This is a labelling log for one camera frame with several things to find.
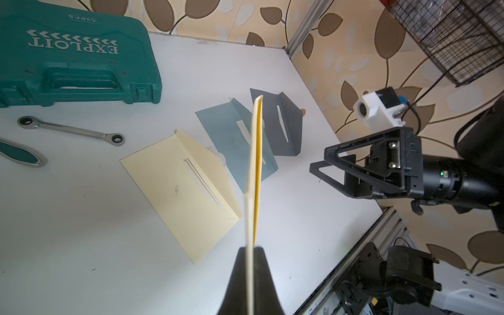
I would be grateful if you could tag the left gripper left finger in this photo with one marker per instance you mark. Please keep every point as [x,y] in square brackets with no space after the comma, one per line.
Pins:
[236,299]

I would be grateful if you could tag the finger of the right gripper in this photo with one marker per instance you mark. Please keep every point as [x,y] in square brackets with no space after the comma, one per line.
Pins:
[384,164]
[356,181]

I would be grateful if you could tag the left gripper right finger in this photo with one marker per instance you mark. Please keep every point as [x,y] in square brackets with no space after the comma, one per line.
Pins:
[265,296]

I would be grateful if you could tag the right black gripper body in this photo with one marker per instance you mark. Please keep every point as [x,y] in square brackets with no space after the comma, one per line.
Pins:
[440,180]

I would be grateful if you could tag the yellow envelope red seal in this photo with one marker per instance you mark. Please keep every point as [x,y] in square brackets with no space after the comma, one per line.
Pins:
[252,199]

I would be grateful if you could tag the dark grey envelope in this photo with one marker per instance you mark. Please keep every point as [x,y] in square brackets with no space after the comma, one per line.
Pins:
[283,122]

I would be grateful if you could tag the yellow envelope green seal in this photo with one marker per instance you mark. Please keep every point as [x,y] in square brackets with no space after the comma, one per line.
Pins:
[189,187]

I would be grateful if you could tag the light blue envelope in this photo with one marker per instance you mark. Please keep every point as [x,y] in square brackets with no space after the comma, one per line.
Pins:
[229,127]

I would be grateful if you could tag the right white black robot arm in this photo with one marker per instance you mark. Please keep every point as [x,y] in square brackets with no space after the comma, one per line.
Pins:
[409,276]

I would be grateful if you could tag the silver combination wrench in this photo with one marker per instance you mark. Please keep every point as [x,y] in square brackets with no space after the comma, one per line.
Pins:
[30,122]

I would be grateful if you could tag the green tool case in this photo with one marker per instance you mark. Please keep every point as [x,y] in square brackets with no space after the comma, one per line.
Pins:
[51,54]

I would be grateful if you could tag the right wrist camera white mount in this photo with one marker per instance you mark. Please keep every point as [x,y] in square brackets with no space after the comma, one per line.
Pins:
[380,110]

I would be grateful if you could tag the black wire basket right wall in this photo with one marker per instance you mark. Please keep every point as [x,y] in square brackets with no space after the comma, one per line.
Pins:
[463,39]

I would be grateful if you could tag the ratchet wrench green handle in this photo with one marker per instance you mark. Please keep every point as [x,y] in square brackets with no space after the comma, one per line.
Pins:
[22,155]

